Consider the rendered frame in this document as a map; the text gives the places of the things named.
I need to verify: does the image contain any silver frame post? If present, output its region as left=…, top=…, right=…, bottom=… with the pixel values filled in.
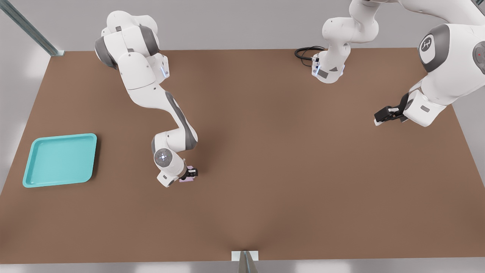
left=232, top=250, right=259, bottom=273
left=0, top=0, right=65, bottom=57

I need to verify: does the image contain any black cable loop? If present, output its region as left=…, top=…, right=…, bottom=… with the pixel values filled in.
left=295, top=46, right=327, bottom=67

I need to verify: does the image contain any pale blue-green tray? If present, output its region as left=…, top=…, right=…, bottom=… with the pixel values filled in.
left=22, top=133, right=97, bottom=188

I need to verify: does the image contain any pale lilac phone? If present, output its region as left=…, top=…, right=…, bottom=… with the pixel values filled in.
left=179, top=166, right=195, bottom=184

